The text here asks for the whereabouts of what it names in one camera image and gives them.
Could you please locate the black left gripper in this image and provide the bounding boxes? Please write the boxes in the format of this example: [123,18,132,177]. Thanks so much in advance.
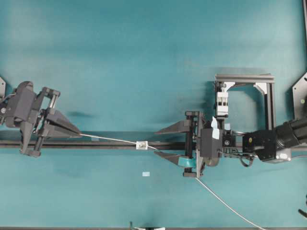
[4,81,81,157]

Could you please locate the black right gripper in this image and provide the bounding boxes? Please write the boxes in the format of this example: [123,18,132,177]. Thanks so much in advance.
[154,111,223,178]

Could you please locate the thin white wire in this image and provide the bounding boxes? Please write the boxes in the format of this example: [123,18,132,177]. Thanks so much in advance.
[79,133,267,230]

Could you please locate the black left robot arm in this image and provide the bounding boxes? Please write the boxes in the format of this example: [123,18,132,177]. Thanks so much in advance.
[0,81,81,157]

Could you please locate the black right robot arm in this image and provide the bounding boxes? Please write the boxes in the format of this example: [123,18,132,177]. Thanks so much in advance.
[155,111,307,178]

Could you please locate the silver metal fitting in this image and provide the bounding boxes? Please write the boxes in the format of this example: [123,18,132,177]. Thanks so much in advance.
[136,141,148,150]

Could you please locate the blue tape on right gripper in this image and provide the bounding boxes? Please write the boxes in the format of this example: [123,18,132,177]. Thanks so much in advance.
[211,116,220,140]

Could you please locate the white clamp block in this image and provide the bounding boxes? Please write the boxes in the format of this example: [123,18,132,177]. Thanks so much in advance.
[216,92,228,116]

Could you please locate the black aluminium rail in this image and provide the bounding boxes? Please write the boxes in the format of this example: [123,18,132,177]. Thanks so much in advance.
[0,130,245,151]

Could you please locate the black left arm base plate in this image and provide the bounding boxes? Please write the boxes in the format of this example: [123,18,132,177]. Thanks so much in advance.
[0,77,6,98]

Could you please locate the black aluminium frame stand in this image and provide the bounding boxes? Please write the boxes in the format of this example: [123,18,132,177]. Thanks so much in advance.
[211,73,276,132]

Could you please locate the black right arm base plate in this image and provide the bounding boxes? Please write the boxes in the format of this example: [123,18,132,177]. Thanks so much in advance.
[292,73,307,119]

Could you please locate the black cable at right edge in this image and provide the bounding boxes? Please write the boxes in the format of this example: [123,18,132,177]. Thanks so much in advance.
[297,193,307,211]

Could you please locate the black vertical frame post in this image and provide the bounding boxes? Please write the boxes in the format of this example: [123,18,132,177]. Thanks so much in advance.
[302,0,307,40]

